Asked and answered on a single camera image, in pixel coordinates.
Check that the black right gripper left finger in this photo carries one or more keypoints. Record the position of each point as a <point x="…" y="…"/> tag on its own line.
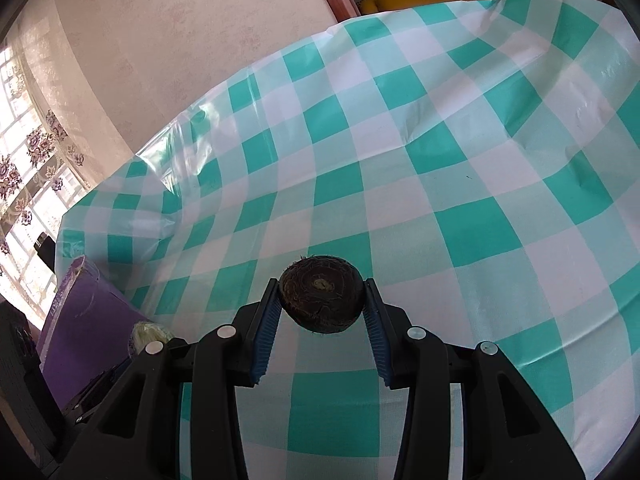
<point x="135" y="431"/>

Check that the green fruit half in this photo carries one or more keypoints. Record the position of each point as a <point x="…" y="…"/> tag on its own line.
<point x="144" y="332"/>

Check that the floral window curtain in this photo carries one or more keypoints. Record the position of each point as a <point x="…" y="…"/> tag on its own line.
<point x="38" y="186"/>

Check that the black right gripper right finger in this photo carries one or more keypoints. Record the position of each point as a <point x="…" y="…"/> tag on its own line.
<point x="507" y="431"/>

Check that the dark brown round fruit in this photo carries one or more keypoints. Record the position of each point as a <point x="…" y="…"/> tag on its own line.
<point x="322" y="294"/>

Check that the purple cardboard box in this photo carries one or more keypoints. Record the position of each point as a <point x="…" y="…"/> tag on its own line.
<point x="86" y="331"/>

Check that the teal white checkered tablecloth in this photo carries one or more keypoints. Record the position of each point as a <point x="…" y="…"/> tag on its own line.
<point x="478" y="159"/>

